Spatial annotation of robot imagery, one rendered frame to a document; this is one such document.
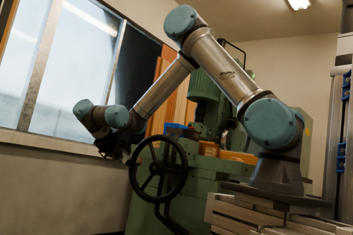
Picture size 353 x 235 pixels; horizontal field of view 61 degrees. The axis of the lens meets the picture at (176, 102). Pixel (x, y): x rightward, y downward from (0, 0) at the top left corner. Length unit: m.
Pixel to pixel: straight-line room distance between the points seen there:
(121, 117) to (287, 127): 0.54
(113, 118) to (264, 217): 0.54
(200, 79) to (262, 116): 0.88
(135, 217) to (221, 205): 0.70
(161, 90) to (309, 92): 3.04
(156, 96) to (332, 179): 0.63
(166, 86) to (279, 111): 0.47
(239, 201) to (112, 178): 2.21
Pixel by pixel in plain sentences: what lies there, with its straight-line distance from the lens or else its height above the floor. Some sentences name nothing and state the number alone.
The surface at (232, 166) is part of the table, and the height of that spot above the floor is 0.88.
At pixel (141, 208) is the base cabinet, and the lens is 1.57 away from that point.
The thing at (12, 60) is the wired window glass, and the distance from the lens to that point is 2.51.
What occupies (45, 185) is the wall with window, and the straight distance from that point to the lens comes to 2.63.
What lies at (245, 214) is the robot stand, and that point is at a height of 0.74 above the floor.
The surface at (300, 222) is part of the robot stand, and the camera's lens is 0.84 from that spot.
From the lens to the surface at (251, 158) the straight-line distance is 1.51.
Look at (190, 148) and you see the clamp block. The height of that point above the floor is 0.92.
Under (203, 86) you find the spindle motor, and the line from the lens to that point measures 1.59.
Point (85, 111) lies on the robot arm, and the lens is 1.08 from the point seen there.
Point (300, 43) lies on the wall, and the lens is 4.23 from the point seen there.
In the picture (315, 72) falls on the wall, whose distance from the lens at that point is 4.04.
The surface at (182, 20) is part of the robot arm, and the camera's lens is 0.95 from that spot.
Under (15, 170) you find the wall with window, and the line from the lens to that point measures 2.49.
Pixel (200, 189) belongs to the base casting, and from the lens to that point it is 1.42.
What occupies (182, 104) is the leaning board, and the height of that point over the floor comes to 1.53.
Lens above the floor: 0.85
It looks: 11 degrees up
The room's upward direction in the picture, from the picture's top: 10 degrees clockwise
